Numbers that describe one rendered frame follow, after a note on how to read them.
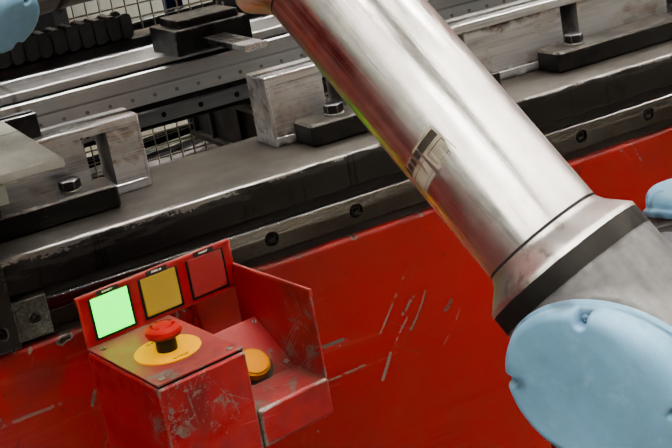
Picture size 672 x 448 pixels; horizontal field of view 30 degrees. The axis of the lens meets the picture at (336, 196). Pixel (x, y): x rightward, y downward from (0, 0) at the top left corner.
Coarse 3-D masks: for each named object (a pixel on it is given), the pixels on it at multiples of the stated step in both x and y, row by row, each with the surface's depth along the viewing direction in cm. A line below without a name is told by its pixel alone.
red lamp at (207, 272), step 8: (200, 256) 143; (208, 256) 143; (216, 256) 144; (192, 264) 142; (200, 264) 143; (208, 264) 144; (216, 264) 144; (192, 272) 142; (200, 272) 143; (208, 272) 144; (216, 272) 144; (224, 272) 145; (192, 280) 143; (200, 280) 143; (208, 280) 144; (216, 280) 145; (224, 280) 145; (200, 288) 143; (208, 288) 144; (216, 288) 145
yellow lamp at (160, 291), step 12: (156, 276) 140; (168, 276) 141; (144, 288) 139; (156, 288) 140; (168, 288) 141; (144, 300) 139; (156, 300) 140; (168, 300) 141; (180, 300) 142; (156, 312) 140
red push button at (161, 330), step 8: (160, 320) 133; (168, 320) 132; (176, 320) 133; (152, 328) 131; (160, 328) 130; (168, 328) 130; (176, 328) 131; (152, 336) 130; (160, 336) 130; (168, 336) 130; (160, 344) 131; (168, 344) 131; (176, 344) 132; (160, 352) 131; (168, 352) 131
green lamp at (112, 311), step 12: (120, 288) 137; (96, 300) 136; (108, 300) 136; (120, 300) 137; (96, 312) 136; (108, 312) 137; (120, 312) 138; (132, 312) 138; (96, 324) 136; (108, 324) 137; (120, 324) 138
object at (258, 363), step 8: (248, 352) 140; (256, 352) 140; (248, 360) 139; (256, 360) 139; (264, 360) 139; (248, 368) 138; (256, 368) 138; (264, 368) 139; (256, 376) 138; (264, 376) 139
